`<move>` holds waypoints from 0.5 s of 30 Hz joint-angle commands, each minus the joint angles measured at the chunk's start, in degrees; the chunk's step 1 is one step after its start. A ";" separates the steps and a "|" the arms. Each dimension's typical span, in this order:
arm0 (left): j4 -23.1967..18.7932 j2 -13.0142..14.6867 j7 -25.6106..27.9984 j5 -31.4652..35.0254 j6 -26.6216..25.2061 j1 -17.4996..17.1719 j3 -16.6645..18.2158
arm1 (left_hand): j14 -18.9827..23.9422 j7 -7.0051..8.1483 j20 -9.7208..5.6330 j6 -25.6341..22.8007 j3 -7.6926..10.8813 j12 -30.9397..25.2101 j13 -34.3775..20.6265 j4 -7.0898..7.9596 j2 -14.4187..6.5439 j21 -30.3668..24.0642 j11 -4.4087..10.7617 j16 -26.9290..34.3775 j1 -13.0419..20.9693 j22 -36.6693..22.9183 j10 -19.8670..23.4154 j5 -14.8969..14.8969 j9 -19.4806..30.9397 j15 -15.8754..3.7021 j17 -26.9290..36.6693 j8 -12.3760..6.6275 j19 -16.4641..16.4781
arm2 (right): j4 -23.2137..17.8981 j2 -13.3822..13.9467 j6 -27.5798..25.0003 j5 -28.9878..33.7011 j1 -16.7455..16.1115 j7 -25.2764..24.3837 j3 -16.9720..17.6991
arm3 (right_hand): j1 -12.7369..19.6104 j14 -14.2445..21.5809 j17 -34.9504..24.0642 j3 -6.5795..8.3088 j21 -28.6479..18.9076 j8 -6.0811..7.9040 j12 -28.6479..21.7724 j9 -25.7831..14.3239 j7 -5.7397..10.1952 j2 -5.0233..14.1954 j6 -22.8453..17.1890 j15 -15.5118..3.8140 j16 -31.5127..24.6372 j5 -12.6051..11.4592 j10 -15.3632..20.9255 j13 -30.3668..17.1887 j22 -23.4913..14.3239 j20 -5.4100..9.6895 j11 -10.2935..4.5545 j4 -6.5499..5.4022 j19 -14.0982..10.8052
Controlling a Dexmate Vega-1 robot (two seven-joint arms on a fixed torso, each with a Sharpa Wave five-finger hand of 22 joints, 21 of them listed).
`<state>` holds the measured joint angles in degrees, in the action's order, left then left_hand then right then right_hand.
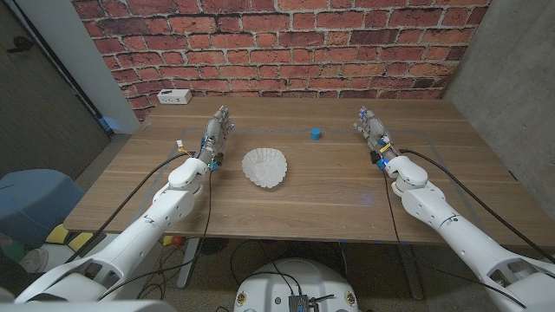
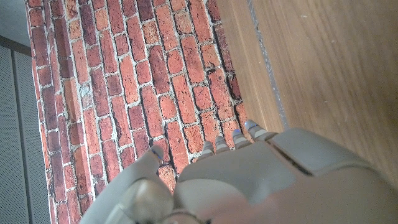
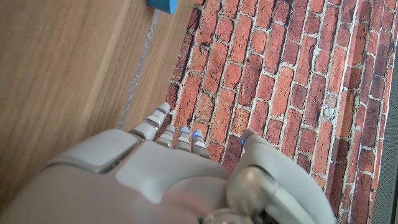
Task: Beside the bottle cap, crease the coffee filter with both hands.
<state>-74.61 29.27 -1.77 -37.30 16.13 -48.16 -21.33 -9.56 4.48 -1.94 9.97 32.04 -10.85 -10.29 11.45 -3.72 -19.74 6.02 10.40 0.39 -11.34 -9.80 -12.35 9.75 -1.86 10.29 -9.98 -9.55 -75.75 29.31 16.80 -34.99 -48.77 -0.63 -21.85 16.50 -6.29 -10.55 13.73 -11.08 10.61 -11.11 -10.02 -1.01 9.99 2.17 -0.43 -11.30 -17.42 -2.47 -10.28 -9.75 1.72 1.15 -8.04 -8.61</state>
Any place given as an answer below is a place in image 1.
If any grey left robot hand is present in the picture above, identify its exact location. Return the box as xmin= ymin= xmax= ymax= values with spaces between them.
xmin=197 ymin=106 xmax=235 ymax=172

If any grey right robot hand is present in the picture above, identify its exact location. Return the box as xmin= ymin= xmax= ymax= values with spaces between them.
xmin=353 ymin=106 xmax=400 ymax=170

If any white paper coffee filter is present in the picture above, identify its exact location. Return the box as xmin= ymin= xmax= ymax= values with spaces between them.
xmin=241 ymin=146 xmax=289 ymax=190

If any white power strip box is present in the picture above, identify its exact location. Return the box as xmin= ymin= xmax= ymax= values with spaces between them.
xmin=156 ymin=88 xmax=193 ymax=106

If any red brick print backdrop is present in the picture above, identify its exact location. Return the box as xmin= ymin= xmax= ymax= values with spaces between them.
xmin=71 ymin=0 xmax=491 ymax=122

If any grey table leg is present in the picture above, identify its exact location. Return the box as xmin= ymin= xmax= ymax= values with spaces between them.
xmin=396 ymin=243 xmax=425 ymax=301
xmin=176 ymin=237 xmax=201 ymax=290

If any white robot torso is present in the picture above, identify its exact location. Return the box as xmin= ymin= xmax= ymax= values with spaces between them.
xmin=232 ymin=257 xmax=361 ymax=312

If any white sneaker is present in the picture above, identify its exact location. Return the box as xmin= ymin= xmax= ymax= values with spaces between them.
xmin=19 ymin=247 xmax=49 ymax=274

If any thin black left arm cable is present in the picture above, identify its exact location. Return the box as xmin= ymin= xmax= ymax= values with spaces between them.
xmin=97 ymin=168 xmax=214 ymax=301

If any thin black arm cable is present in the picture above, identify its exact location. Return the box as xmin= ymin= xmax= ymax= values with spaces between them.
xmin=381 ymin=168 xmax=528 ymax=309
xmin=97 ymin=168 xmax=214 ymax=301

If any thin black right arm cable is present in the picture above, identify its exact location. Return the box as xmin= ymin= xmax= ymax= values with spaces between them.
xmin=381 ymin=168 xmax=528 ymax=309

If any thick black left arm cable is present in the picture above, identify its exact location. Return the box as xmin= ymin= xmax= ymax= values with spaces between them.
xmin=64 ymin=150 xmax=197 ymax=264

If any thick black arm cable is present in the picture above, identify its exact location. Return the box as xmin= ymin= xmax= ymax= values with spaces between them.
xmin=64 ymin=150 xmax=197 ymax=264
xmin=398 ymin=148 xmax=555 ymax=264

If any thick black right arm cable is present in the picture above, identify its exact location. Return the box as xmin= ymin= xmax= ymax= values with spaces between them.
xmin=398 ymin=148 xmax=555 ymax=264

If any black cable over torso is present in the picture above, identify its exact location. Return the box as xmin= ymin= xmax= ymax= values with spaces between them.
xmin=229 ymin=239 xmax=304 ymax=298

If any black door handle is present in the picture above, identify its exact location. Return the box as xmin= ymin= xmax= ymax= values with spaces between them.
xmin=6 ymin=35 xmax=36 ymax=54

